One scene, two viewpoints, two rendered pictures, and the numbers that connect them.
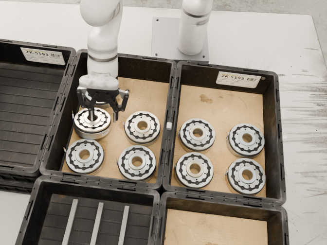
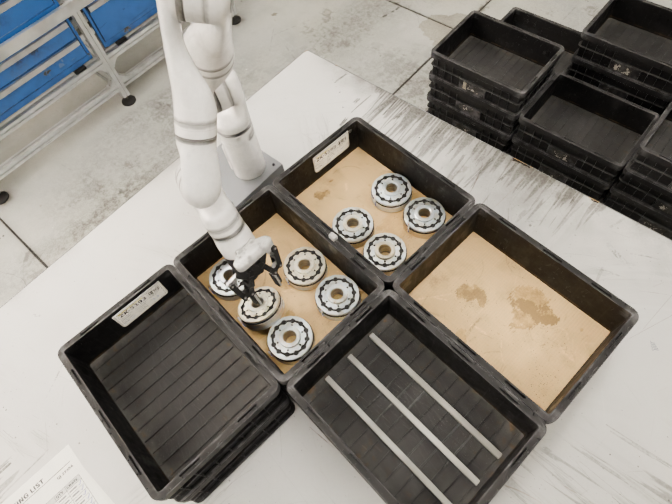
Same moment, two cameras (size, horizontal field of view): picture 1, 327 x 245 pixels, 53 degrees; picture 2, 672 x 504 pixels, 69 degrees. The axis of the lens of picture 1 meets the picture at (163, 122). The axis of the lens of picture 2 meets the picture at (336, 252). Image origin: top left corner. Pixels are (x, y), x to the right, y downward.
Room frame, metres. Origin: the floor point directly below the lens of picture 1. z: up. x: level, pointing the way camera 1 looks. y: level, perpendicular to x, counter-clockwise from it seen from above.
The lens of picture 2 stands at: (-0.05, 0.32, 1.88)
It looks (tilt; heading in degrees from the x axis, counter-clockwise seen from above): 61 degrees down; 324
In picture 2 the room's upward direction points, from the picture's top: 11 degrees counter-clockwise
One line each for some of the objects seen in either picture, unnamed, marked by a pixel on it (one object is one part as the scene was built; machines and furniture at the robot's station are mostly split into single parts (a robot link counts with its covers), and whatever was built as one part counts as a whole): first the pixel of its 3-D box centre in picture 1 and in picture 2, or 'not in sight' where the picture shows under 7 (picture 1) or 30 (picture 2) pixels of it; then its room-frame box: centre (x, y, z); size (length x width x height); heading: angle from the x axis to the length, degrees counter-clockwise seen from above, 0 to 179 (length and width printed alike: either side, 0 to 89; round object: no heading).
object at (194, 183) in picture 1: (194, 169); (384, 251); (0.32, -0.10, 0.86); 0.10 x 0.10 x 0.01
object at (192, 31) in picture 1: (192, 27); (242, 146); (0.81, -0.07, 0.89); 0.09 x 0.09 x 0.17; 12
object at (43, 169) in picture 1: (115, 113); (276, 275); (0.44, 0.13, 0.92); 0.40 x 0.30 x 0.02; 178
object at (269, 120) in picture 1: (221, 135); (371, 205); (0.43, -0.17, 0.87); 0.40 x 0.30 x 0.11; 178
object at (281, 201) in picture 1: (225, 126); (370, 193); (0.43, -0.17, 0.92); 0.40 x 0.30 x 0.02; 178
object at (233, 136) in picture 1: (246, 139); (391, 189); (0.42, -0.24, 0.86); 0.10 x 0.10 x 0.01
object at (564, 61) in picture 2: not in sight; (530, 61); (0.70, -1.53, 0.26); 0.40 x 0.30 x 0.23; 4
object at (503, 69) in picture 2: not in sight; (486, 94); (0.67, -1.13, 0.37); 0.40 x 0.30 x 0.45; 4
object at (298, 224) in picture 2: (116, 122); (280, 284); (0.44, 0.13, 0.87); 0.40 x 0.30 x 0.11; 178
